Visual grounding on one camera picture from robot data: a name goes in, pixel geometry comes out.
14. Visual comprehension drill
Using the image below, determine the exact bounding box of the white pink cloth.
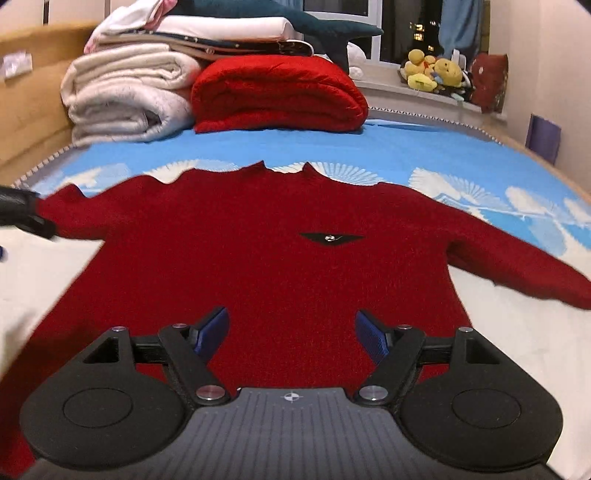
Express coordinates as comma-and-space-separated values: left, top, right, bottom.
84, 0, 178, 51

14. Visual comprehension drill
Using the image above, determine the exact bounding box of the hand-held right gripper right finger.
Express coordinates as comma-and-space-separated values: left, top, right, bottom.
352, 309, 507, 409

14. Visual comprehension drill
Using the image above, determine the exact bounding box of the dark red cushion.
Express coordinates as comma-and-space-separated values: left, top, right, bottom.
470, 52, 509, 114

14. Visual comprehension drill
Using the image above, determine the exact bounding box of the white sticker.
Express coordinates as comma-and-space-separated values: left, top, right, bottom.
0, 52, 34, 82

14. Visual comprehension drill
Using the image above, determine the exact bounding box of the purple box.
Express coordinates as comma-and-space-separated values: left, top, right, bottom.
526, 113, 562, 165

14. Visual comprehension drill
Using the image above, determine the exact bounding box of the white windowsill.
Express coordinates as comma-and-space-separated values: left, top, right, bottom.
351, 60, 483, 121

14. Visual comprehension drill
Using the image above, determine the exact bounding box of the red folded blanket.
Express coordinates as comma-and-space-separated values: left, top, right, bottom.
191, 55, 369, 134

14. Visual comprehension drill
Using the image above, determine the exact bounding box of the blue curtain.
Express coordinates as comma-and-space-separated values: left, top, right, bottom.
438, 0, 485, 59

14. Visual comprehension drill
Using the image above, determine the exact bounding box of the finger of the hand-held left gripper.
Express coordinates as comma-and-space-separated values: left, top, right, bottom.
0, 185, 42, 217
0, 212, 57, 239

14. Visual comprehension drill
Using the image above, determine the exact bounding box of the wooden headboard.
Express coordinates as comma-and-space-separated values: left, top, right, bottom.
0, 21, 101, 184

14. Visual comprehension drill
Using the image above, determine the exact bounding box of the yellow plush toy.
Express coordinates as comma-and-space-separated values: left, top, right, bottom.
433, 58, 463, 89
403, 48, 437, 77

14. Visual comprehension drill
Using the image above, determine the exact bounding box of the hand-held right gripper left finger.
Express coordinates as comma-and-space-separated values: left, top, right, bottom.
82, 306, 232, 408

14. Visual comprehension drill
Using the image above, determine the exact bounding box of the red knit sweater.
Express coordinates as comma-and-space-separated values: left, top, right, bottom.
0, 161, 591, 477

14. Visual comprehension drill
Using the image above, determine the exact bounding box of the beige folded blanket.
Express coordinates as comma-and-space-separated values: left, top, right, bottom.
61, 44, 204, 147

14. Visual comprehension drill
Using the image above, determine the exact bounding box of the blue white printed bed sheet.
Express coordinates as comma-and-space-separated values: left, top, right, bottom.
0, 117, 591, 467

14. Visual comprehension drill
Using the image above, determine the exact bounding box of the window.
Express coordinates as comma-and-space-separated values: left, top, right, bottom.
302, 0, 445, 64

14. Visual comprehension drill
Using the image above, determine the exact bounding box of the dark teal shark plush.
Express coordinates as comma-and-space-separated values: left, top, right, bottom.
171, 0, 384, 75

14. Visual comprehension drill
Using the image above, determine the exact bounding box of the yellow-green plush toy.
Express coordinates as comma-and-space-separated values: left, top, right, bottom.
407, 74, 438, 93

